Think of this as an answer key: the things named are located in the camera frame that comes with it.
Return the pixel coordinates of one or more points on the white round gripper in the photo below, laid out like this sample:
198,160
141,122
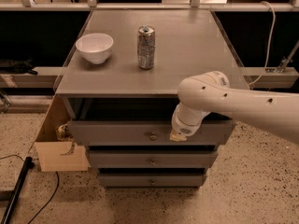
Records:
183,126

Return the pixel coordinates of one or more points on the grey top drawer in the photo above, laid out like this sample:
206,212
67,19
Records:
146,133

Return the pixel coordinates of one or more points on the grey drawer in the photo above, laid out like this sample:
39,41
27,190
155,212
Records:
163,180
146,133
151,159

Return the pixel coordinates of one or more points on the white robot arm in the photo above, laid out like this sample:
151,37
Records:
273,112

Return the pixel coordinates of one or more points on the grey drawer cabinet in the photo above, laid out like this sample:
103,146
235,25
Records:
187,43

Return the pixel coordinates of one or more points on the grey middle drawer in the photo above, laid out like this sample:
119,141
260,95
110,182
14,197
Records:
151,159

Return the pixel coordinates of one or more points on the grey bottom drawer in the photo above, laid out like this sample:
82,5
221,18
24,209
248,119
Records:
163,180

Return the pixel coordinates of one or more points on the open cardboard box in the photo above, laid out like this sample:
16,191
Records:
54,155

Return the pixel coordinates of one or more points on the clear acrylic guard panel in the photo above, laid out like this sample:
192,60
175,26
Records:
226,36

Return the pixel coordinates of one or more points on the silver drink can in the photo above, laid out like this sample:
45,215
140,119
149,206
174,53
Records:
146,47

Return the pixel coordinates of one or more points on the crumpled item in box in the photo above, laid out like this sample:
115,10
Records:
63,133

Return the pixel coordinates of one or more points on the white ceramic bowl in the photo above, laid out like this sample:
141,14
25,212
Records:
95,48

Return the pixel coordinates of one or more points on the black bar on floor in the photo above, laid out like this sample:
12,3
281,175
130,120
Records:
12,196

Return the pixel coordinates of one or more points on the black object on ledge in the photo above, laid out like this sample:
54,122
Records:
8,66

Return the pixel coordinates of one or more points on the metal railing frame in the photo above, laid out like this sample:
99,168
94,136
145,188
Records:
216,5

